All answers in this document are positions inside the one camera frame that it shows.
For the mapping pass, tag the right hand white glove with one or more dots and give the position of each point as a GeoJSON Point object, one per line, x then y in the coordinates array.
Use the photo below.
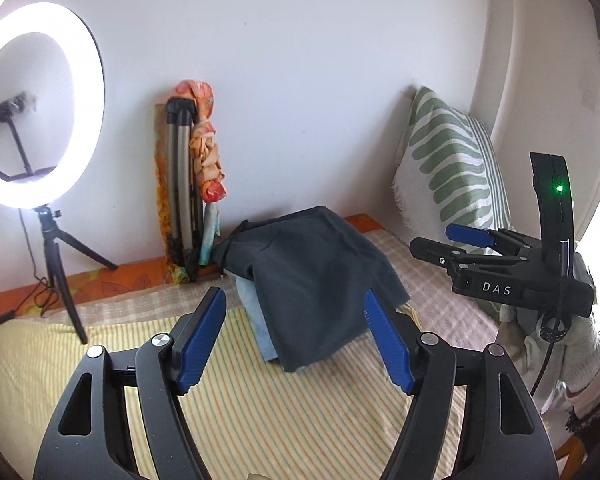
{"type": "Point", "coordinates": [549, 370]}

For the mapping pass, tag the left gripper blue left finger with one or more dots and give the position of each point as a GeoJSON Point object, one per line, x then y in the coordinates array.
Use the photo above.
{"type": "Point", "coordinates": [195, 336]}

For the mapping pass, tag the orange patterned cloth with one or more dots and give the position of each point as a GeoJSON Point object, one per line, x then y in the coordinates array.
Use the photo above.
{"type": "Point", "coordinates": [206, 168]}

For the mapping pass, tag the black phone holder gooseneck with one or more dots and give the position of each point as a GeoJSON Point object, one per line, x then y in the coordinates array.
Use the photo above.
{"type": "Point", "coordinates": [8, 109]}

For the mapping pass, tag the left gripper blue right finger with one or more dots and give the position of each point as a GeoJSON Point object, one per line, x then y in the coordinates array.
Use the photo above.
{"type": "Point", "coordinates": [391, 347]}

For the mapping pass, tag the black pants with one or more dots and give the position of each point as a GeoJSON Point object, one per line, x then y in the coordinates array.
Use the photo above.
{"type": "Point", "coordinates": [310, 270]}

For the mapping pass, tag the pink checked bedsheet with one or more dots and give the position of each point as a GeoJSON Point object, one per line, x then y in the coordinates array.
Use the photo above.
{"type": "Point", "coordinates": [125, 321]}

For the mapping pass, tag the folded blue jeans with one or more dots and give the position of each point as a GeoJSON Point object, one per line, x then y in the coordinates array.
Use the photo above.
{"type": "Point", "coordinates": [247, 294]}

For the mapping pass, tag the white ring light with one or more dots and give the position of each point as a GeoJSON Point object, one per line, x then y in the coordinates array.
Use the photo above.
{"type": "Point", "coordinates": [47, 51]}

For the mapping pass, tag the folded silver tripod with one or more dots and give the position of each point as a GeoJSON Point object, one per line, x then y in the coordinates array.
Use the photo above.
{"type": "Point", "coordinates": [185, 210]}

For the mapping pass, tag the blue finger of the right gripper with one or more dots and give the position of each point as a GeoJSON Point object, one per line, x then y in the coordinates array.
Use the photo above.
{"type": "Point", "coordinates": [468, 236]}
{"type": "Point", "coordinates": [433, 252]}

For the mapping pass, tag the yellow striped towel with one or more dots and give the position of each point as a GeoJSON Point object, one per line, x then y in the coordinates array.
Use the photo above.
{"type": "Point", "coordinates": [338, 419]}

